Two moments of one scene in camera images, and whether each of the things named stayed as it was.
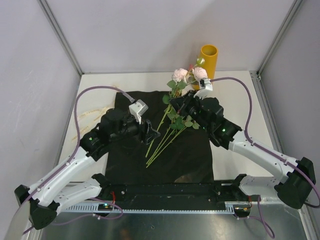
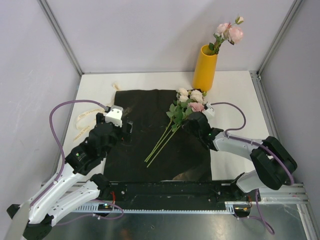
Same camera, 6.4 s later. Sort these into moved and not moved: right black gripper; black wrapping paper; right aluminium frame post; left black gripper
Moved: right black gripper; left black gripper
Not moved: black wrapping paper; right aluminium frame post
